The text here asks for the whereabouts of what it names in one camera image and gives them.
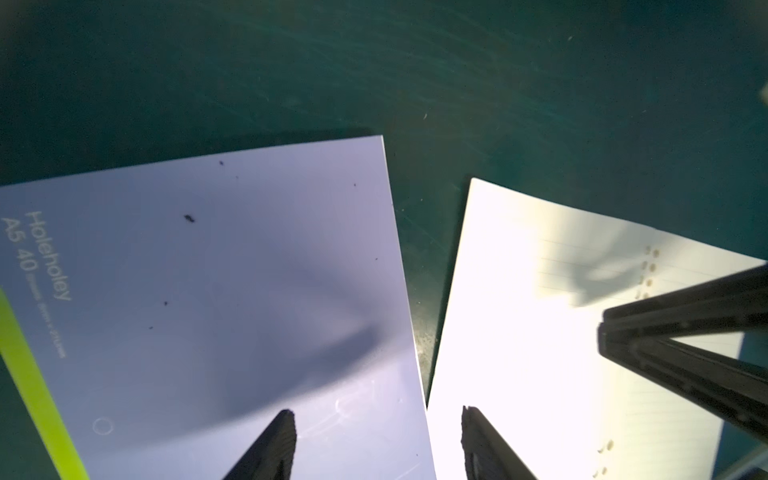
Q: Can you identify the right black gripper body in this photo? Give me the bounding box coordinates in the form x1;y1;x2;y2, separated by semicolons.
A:
597;265;767;441

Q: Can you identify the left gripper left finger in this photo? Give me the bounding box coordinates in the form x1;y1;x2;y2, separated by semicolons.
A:
224;409;297;480

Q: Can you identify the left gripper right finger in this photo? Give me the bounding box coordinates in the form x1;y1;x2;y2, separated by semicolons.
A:
461;406;536;480

